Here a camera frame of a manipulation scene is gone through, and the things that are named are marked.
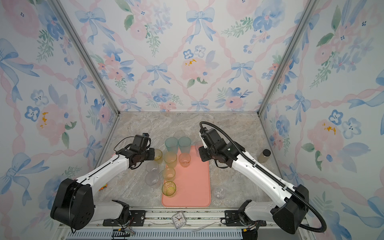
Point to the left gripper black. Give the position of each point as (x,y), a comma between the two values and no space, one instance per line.
(152,152)

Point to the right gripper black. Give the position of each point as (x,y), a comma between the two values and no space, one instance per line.
(202,153)

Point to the clear glass cup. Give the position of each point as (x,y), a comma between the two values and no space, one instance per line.
(152,166)
(153,179)

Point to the yellow-green textured cup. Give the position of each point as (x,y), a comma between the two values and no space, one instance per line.
(170,159)

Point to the orange textured cup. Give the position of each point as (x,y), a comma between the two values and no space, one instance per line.
(185,159)

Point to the tall teal textured cup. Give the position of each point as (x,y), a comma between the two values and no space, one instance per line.
(172,145)

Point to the light green textured cup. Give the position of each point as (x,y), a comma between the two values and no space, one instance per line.
(169,174)

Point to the green glass cup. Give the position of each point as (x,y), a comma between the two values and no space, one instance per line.
(169,189)

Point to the clear textured cup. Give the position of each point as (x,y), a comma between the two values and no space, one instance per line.
(198,144)

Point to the yellow glass cup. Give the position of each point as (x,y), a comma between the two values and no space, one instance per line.
(158,156)

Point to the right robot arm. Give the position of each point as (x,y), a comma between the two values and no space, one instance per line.
(284,209)

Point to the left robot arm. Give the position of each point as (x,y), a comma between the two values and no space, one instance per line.
(74,204)

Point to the pink plastic tray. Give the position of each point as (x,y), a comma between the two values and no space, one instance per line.
(193,188)

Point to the small clear glass back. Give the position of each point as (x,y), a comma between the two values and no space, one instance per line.
(179,134)

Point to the small clear glass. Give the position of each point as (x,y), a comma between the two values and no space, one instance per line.
(219,193)
(179,134)

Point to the small clear glass front right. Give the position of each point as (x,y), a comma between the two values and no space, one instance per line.
(219,193)

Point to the jar with black lid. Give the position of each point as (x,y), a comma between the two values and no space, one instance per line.
(264,156)

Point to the small white clock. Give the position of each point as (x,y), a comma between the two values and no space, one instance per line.
(179,220)

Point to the clear plastic stick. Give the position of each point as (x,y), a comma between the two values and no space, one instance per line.
(203,227)

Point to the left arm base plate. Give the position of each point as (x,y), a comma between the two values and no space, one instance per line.
(135,218)

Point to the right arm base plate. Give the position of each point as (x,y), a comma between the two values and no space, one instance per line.
(233,218)

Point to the aluminium rail frame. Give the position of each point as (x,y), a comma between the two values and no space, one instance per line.
(158,225)

